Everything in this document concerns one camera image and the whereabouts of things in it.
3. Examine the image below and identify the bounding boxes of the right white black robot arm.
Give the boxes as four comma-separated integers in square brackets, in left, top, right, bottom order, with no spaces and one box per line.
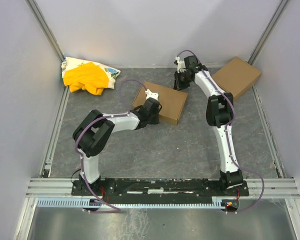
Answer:
[173,55,243,189]

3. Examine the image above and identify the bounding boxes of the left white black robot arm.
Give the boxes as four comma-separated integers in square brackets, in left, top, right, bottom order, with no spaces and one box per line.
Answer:
[72,97,162,184]

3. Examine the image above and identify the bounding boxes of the closed brown cardboard box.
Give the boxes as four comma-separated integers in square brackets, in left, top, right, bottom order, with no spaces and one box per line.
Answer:
[212,57,262,101]

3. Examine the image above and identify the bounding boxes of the white patterned cloth bag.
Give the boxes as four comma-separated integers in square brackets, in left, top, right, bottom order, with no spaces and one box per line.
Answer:
[61,57,121,89]

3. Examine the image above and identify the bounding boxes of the yellow cloth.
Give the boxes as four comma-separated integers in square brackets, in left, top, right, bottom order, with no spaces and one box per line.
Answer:
[63,62,109,96]

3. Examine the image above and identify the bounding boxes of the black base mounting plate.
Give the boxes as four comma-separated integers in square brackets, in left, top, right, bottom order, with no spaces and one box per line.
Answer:
[71,177,250,204]

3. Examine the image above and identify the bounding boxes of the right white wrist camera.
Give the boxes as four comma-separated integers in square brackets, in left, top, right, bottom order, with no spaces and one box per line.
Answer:
[174,56,187,73]

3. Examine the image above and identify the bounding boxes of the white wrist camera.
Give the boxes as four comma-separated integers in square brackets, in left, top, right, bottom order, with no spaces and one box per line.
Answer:
[174,56,187,73]
[145,89,159,101]

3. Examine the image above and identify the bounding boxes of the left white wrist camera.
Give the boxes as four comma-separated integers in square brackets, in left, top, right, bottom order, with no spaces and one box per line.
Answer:
[145,89,159,101]

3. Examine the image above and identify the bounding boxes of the light blue cable duct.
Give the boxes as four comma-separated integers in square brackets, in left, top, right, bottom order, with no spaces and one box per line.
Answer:
[36,196,243,210]

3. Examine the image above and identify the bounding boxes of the right aluminium corner post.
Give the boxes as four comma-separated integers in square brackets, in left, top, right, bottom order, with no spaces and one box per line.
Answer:
[247,0,290,65]

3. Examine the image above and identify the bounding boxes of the aluminium corner post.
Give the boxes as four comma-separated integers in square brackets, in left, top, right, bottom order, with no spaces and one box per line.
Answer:
[25,0,65,62]
[247,0,290,65]

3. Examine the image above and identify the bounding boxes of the aluminium frame rail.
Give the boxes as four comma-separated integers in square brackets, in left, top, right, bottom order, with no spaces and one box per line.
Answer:
[25,178,300,199]

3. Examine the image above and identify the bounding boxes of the left aluminium corner post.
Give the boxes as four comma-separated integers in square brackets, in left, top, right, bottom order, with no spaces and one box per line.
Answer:
[25,0,65,62]

